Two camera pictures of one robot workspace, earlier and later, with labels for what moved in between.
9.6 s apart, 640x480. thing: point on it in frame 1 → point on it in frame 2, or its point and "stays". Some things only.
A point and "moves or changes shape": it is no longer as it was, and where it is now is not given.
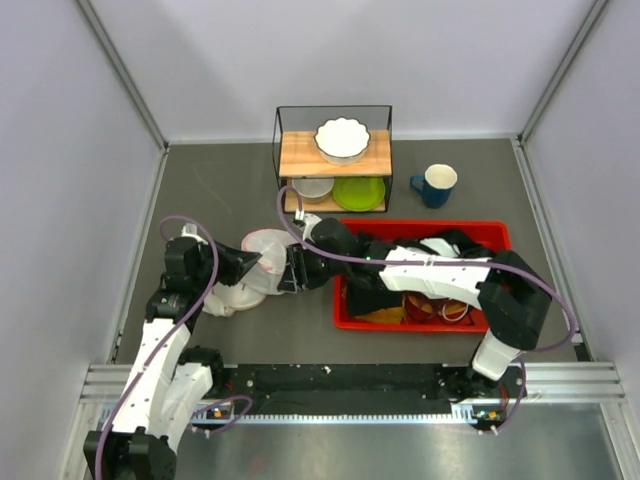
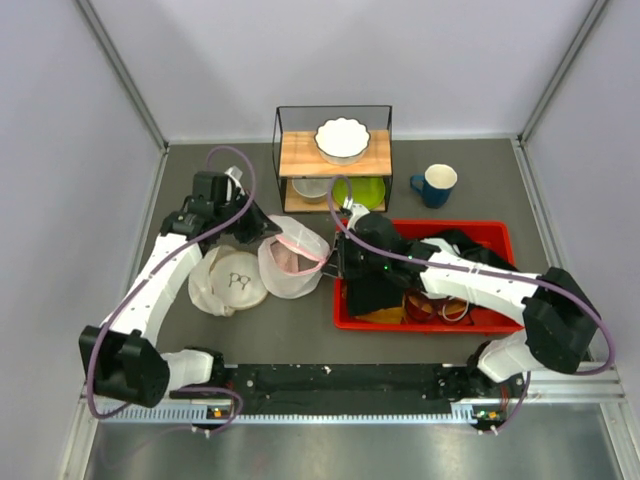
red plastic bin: (496, 233) stays
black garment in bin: (369, 292) stays
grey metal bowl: (313, 190) stays
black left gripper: (237, 262) → (259, 226)
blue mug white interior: (435, 185) stays
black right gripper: (297, 274) → (344, 267)
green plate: (359, 194) stays
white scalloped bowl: (342, 141) stays
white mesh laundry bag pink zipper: (272, 244) moves or changes shape
